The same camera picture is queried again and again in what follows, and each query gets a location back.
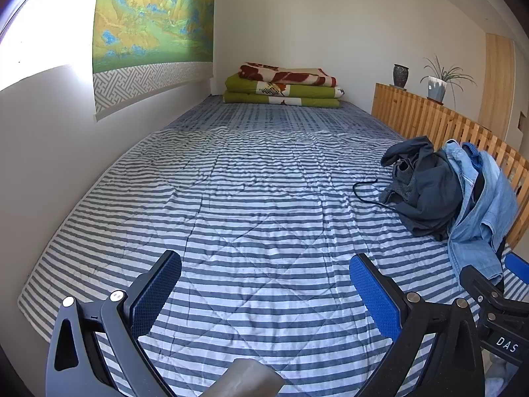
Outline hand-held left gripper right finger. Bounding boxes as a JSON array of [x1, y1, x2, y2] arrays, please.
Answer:
[[349, 253, 486, 397]]

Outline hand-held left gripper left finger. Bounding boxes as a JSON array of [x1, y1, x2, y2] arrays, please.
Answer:
[[45, 249, 183, 397]]

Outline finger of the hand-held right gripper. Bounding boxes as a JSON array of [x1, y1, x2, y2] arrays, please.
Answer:
[[460, 265, 507, 303], [504, 252, 529, 286]]

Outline light blue denim shirt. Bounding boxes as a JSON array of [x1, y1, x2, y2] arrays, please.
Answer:
[[444, 141, 519, 284]]

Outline dark grey pants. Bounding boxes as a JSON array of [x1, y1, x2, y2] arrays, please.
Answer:
[[380, 136, 461, 241]]

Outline black drawstring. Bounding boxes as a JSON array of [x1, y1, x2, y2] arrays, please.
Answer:
[[352, 178, 399, 207]]

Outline black garment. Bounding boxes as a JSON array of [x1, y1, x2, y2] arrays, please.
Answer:
[[472, 169, 488, 201]]

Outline grey patterned garment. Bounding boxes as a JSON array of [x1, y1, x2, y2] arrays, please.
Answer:
[[390, 159, 416, 203]]

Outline bright blue cloth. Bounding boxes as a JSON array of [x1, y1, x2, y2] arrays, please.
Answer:
[[462, 143, 484, 172]]

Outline striped bed quilt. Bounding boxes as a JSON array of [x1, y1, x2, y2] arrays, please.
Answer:
[[17, 93, 529, 397]]

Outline wooden door panel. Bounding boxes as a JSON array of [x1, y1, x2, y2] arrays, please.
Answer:
[[479, 33, 517, 139]]

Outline potted spider plant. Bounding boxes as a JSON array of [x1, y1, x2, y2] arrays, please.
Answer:
[[419, 55, 476, 110]]

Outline dark ceramic vase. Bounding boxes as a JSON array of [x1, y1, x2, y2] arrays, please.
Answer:
[[392, 64, 410, 90]]

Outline green folded blanket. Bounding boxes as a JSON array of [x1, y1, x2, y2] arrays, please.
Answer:
[[223, 72, 345, 109]]

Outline red floral folded blanket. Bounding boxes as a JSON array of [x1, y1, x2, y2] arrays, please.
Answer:
[[239, 62, 337, 88]]

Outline wooden slatted rail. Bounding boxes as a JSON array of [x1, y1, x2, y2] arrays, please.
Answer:
[[371, 83, 529, 253]]

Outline landscape wall poster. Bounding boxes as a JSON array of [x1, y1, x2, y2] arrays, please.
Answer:
[[92, 0, 216, 122]]

